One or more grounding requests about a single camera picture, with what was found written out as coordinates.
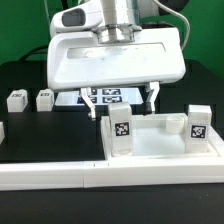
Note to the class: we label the white square table top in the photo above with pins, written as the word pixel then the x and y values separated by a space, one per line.
pixel 152 141

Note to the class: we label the white block at left edge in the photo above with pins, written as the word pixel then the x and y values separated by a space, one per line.
pixel 2 133

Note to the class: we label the white U-shaped obstacle fence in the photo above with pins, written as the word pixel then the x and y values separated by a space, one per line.
pixel 109 173

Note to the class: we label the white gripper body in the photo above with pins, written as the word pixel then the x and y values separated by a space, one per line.
pixel 77 60

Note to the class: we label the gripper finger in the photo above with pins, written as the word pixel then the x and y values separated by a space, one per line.
pixel 151 90
pixel 85 95

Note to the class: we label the black cable horizontal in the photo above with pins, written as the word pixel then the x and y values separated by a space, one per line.
pixel 35 51

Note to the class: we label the white marker plate with tags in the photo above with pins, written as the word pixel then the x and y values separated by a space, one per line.
pixel 101 97

